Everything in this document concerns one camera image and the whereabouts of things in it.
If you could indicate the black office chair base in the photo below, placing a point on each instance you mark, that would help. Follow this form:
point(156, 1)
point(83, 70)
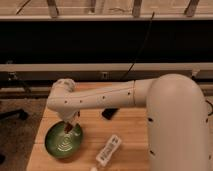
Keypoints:
point(20, 113)

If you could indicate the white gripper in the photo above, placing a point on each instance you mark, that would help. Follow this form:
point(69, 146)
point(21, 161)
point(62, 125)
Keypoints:
point(70, 118)

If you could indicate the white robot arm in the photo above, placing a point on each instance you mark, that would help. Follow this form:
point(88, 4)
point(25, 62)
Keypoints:
point(177, 114)

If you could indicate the white remote controller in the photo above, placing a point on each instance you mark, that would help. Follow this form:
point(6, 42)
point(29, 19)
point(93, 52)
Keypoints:
point(105, 154)

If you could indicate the black rectangular device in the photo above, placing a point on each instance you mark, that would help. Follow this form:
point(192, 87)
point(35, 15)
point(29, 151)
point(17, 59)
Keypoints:
point(109, 113)

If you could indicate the green ceramic bowl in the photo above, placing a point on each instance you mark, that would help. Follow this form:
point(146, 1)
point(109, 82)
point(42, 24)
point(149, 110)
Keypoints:
point(60, 144)

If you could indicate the red pepper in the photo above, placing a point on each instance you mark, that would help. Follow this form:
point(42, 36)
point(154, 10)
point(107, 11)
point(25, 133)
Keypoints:
point(68, 127)

